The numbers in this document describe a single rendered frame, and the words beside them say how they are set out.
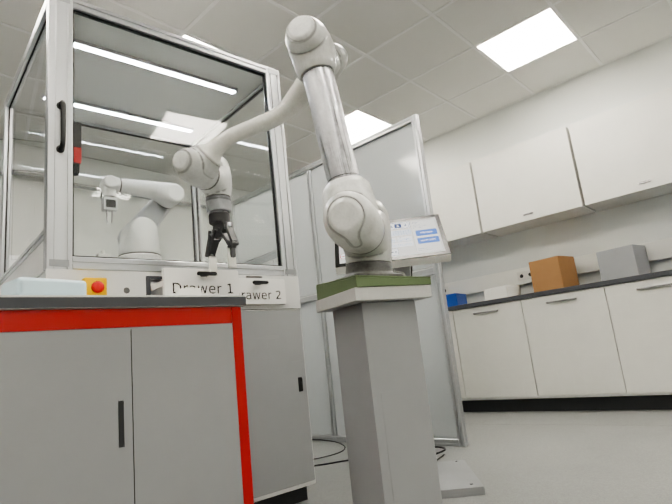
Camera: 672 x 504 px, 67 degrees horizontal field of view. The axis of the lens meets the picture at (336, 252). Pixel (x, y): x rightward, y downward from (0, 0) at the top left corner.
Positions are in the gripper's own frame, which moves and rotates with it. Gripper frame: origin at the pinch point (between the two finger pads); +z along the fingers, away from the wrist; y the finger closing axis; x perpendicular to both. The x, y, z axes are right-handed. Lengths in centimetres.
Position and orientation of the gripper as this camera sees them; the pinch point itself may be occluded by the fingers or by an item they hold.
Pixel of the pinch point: (222, 268)
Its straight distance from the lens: 182.3
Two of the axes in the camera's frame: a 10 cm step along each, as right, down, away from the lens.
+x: -7.5, -0.6, -6.6
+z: 1.1, 9.7, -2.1
